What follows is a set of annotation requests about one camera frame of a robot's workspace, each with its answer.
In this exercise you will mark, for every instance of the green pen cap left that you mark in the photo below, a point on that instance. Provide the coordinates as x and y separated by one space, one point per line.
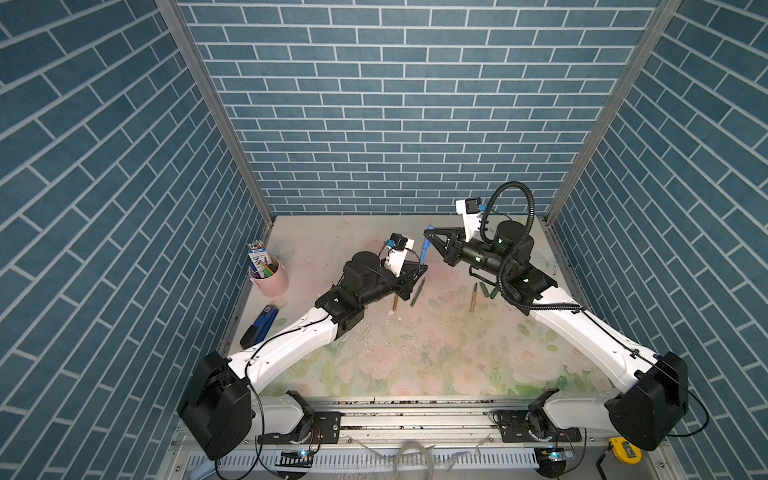
484 289

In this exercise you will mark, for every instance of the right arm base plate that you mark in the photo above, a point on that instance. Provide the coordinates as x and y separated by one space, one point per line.
520 426

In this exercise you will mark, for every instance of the box in pen cup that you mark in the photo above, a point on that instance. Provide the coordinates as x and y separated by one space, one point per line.
260 259

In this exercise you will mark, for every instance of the aluminium rail frame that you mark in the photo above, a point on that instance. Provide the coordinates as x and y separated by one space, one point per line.
393 437

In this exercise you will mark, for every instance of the blue stapler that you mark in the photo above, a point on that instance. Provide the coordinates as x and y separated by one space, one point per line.
259 329

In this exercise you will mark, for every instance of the yellow tape measure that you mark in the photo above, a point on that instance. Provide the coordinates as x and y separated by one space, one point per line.
624 451

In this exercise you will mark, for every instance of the brown pen right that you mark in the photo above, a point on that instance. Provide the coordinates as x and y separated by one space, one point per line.
474 296

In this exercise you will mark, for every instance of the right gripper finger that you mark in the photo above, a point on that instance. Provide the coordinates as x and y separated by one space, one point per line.
455 233
450 251

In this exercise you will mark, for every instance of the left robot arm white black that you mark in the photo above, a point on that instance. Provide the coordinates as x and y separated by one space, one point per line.
222 401

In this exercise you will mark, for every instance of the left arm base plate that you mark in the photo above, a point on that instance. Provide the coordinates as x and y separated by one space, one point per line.
321 428

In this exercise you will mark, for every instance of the blue pen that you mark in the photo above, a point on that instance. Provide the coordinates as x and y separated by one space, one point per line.
424 249

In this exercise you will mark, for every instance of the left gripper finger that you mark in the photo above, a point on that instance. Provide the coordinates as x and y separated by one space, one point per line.
405 285
412 271

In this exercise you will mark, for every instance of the pink pen holder cup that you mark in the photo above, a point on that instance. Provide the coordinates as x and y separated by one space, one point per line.
272 286

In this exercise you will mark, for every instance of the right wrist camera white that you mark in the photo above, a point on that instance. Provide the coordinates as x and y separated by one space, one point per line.
471 211

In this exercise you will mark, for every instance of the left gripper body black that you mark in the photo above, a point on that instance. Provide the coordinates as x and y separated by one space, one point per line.
381 285

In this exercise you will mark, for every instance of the light green pen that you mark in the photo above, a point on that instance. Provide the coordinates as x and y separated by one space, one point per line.
416 295

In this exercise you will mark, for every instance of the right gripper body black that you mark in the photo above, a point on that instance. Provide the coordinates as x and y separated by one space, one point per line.
480 257

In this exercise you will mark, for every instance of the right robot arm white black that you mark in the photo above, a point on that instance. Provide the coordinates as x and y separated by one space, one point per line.
649 394

